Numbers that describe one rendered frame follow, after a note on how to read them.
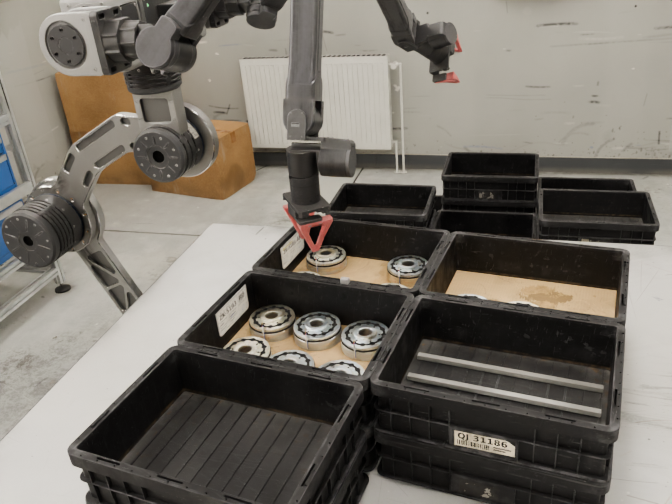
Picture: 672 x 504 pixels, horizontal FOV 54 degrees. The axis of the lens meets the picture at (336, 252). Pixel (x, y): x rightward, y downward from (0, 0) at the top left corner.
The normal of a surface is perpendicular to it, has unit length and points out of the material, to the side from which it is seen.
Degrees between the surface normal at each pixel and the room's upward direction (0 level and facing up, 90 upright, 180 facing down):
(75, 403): 0
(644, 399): 0
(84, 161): 90
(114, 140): 90
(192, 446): 0
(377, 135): 90
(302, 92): 71
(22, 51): 90
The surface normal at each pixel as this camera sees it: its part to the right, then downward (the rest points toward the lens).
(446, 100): -0.26, 0.47
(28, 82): 0.96, 0.06
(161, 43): -0.28, 0.16
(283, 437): -0.08, -0.88
